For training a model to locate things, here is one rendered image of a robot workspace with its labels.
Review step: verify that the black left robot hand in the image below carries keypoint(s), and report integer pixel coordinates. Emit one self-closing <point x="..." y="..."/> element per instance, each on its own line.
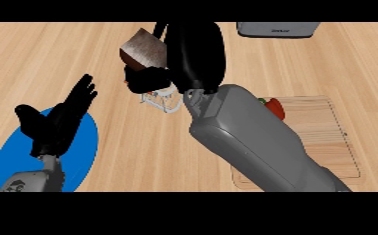
<point x="60" y="122"/>

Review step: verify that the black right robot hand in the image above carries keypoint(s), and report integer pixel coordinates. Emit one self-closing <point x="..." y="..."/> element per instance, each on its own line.
<point x="193" y="55"/>

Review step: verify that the brown cupcake with pale frosting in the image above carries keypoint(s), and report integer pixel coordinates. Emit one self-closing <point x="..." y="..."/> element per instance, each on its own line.
<point x="145" y="50"/>

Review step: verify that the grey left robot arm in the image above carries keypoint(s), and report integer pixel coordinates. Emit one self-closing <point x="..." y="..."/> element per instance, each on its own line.
<point x="34" y="179"/>

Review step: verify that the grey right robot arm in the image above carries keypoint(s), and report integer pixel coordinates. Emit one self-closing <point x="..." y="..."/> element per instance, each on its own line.
<point x="251" y="139"/>

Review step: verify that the pale wooden cutting board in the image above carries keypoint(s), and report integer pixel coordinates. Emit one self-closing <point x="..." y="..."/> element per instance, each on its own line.
<point x="325" y="135"/>

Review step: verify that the blue oval placemat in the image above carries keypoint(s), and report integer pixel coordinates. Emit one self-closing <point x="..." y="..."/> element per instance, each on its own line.
<point x="81" y="152"/>

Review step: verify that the grey appliance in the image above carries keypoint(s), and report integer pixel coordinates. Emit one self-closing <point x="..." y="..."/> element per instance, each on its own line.
<point x="277" y="29"/>

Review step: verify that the red bell pepper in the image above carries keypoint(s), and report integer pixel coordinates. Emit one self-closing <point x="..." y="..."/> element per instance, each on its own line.
<point x="274" y="108"/>

